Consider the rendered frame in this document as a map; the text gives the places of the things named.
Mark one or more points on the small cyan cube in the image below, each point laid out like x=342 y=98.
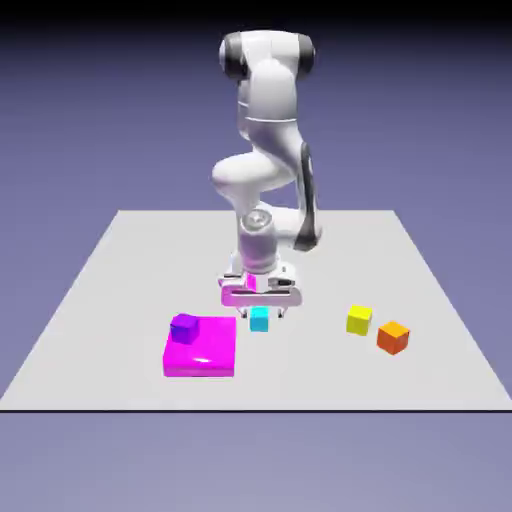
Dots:
x=259 y=319

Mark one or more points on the small orange cube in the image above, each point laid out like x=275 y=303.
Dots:
x=392 y=338

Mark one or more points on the large magenta box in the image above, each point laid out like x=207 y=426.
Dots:
x=212 y=352

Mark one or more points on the small yellow cube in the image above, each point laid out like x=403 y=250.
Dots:
x=358 y=320

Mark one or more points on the small purple cube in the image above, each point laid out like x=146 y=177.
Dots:
x=184 y=328

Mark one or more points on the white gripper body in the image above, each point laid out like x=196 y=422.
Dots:
x=260 y=297

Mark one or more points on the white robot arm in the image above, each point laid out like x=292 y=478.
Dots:
x=272 y=100

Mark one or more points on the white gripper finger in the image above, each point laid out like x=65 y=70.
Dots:
x=280 y=311
x=244 y=312

